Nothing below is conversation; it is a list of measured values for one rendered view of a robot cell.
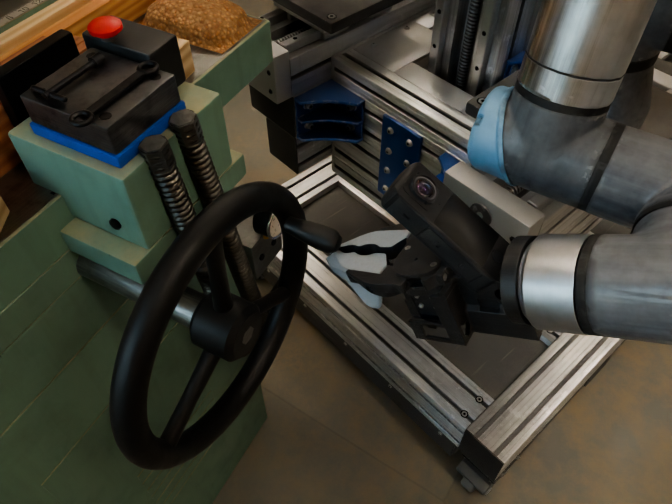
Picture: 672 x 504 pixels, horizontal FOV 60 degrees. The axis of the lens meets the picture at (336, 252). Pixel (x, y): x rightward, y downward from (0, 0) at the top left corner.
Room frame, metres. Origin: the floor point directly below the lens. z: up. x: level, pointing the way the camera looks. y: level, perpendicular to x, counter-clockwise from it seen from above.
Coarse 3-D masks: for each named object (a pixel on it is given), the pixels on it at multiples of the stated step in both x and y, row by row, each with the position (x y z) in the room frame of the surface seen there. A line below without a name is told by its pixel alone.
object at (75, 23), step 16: (96, 0) 0.70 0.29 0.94; (112, 0) 0.70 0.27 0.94; (128, 0) 0.72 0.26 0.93; (144, 0) 0.75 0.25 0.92; (80, 16) 0.66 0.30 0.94; (96, 16) 0.67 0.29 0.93; (128, 16) 0.72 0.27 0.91; (48, 32) 0.62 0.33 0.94; (80, 32) 0.65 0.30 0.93; (16, 48) 0.59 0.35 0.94
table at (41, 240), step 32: (256, 32) 0.70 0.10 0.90; (224, 64) 0.63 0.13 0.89; (256, 64) 0.69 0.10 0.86; (224, 96) 0.62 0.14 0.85; (0, 192) 0.40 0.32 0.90; (32, 192) 0.40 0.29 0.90; (224, 192) 0.46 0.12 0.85; (32, 224) 0.36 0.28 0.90; (64, 224) 0.39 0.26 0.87; (0, 256) 0.33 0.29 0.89; (32, 256) 0.35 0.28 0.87; (96, 256) 0.36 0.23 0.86; (128, 256) 0.35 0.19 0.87; (160, 256) 0.36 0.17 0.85; (0, 288) 0.32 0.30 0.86
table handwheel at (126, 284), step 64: (256, 192) 0.36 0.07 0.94; (192, 256) 0.28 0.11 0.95; (128, 320) 0.24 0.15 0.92; (192, 320) 0.30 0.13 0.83; (256, 320) 0.31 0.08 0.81; (128, 384) 0.21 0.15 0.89; (192, 384) 0.26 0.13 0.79; (256, 384) 0.32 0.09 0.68; (128, 448) 0.18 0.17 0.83; (192, 448) 0.22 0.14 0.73
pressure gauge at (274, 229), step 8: (256, 216) 0.58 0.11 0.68; (264, 216) 0.58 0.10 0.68; (272, 216) 0.58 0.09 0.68; (256, 224) 0.58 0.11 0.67; (264, 224) 0.57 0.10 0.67; (272, 224) 0.58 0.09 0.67; (256, 232) 0.58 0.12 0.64; (264, 232) 0.57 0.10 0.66; (272, 232) 0.58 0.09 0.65; (280, 232) 0.59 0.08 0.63
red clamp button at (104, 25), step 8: (104, 16) 0.50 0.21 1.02; (112, 16) 0.50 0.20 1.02; (88, 24) 0.49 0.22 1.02; (96, 24) 0.48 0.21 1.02; (104, 24) 0.48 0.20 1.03; (112, 24) 0.48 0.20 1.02; (120, 24) 0.49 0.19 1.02; (88, 32) 0.48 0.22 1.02; (96, 32) 0.48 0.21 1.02; (104, 32) 0.48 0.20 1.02; (112, 32) 0.48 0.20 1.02
